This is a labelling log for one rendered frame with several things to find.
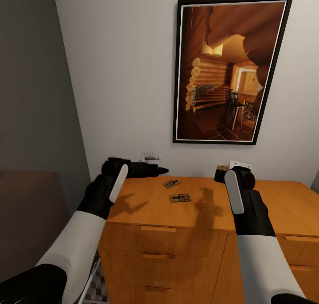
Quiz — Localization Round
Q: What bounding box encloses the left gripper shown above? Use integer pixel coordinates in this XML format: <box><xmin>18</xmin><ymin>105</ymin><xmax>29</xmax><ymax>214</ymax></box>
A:
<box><xmin>136</xmin><ymin>162</ymin><xmax>169</xmax><ymax>178</ymax></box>

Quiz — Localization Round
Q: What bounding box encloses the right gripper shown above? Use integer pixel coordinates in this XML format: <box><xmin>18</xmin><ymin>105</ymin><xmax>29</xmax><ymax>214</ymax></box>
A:
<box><xmin>214</xmin><ymin>169</ymin><xmax>226</xmax><ymax>183</ymax></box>

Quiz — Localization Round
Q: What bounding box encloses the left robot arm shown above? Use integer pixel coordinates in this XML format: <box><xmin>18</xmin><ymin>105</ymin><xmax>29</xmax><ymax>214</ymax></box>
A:
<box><xmin>0</xmin><ymin>152</ymin><xmax>169</xmax><ymax>304</ymax></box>

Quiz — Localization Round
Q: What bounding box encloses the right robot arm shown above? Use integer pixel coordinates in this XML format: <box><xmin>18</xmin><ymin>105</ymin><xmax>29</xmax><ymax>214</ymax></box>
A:
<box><xmin>214</xmin><ymin>160</ymin><xmax>317</xmax><ymax>304</ymax></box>

